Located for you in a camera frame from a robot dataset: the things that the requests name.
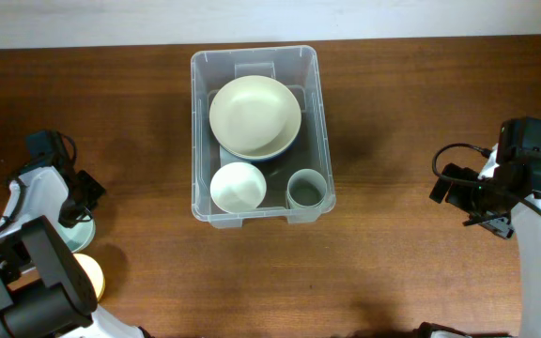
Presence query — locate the yellow small bowl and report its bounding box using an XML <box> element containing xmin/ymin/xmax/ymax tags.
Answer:
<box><xmin>73</xmin><ymin>253</ymin><xmax>105</xmax><ymax>300</ymax></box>

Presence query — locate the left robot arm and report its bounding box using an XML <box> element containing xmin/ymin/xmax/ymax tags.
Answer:
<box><xmin>0</xmin><ymin>166</ymin><xmax>148</xmax><ymax>338</ymax></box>

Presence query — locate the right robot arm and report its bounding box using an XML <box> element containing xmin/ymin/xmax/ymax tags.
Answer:
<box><xmin>430</xmin><ymin>160</ymin><xmax>541</xmax><ymax>337</ymax></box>

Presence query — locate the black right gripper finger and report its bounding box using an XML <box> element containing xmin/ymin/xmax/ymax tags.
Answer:
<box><xmin>463</xmin><ymin>213</ymin><xmax>515</xmax><ymax>238</ymax></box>
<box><xmin>429</xmin><ymin>163</ymin><xmax>479</xmax><ymax>207</ymax></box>

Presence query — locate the white small bowl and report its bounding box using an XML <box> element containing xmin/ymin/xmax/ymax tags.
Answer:
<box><xmin>210</xmin><ymin>162</ymin><xmax>267</xmax><ymax>213</ymax></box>

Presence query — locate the clear plastic storage bin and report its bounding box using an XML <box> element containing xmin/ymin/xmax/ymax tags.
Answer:
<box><xmin>191</xmin><ymin>45</ymin><xmax>336</xmax><ymax>229</ymax></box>

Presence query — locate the green small bowl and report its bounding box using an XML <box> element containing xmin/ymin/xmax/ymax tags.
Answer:
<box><xmin>54</xmin><ymin>220</ymin><xmax>96</xmax><ymax>253</ymax></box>

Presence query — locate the blue large bowl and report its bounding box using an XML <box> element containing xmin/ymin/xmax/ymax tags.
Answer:
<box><xmin>235</xmin><ymin>136</ymin><xmax>300</xmax><ymax>162</ymax></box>

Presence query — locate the beige large bowl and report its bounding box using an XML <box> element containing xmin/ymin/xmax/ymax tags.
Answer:
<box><xmin>209</xmin><ymin>75</ymin><xmax>302</xmax><ymax>158</ymax></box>

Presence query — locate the grey plastic cup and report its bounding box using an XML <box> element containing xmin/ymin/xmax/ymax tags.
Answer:
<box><xmin>286</xmin><ymin>168</ymin><xmax>328</xmax><ymax>209</ymax></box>

